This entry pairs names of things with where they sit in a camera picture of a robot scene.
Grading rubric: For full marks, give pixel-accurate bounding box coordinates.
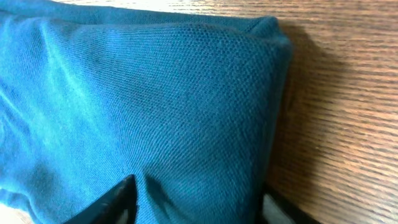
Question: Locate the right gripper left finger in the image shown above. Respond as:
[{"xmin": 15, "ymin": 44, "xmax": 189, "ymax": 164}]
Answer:
[{"xmin": 65, "ymin": 175, "xmax": 137, "ymax": 224}]

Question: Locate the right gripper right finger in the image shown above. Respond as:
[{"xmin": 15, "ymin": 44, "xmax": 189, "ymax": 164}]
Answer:
[{"xmin": 256, "ymin": 184, "xmax": 320, "ymax": 224}]

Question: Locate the blue polo shirt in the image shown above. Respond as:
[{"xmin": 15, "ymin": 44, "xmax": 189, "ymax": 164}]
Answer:
[{"xmin": 1, "ymin": 1, "xmax": 292, "ymax": 223}]

